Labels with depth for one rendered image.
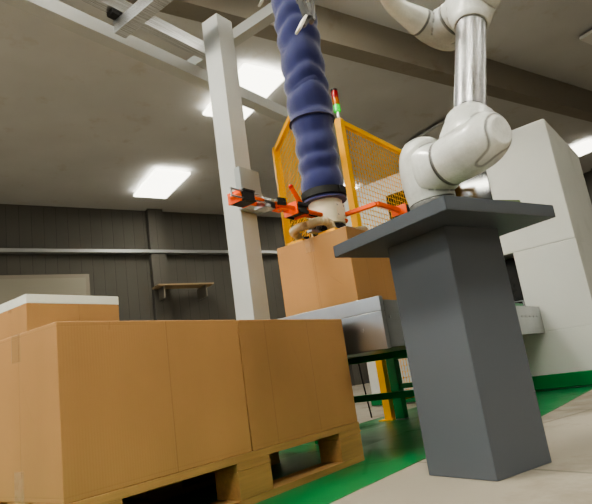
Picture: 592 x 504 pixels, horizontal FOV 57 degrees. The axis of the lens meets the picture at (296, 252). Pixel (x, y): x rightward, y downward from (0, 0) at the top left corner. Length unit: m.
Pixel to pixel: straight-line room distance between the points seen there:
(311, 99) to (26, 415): 1.97
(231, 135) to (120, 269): 7.18
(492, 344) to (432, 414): 0.28
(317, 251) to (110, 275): 8.47
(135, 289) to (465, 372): 9.47
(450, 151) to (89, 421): 1.22
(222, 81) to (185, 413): 2.91
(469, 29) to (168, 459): 1.60
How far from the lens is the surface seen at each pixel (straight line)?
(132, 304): 10.71
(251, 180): 3.78
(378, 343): 2.20
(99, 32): 4.75
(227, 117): 3.95
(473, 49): 1.96
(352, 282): 2.35
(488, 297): 1.72
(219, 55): 4.20
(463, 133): 1.69
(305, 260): 2.50
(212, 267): 11.44
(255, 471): 1.76
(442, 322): 1.67
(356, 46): 6.13
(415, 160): 1.81
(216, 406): 1.65
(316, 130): 2.77
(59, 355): 1.38
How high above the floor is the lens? 0.34
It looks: 13 degrees up
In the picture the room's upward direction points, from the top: 8 degrees counter-clockwise
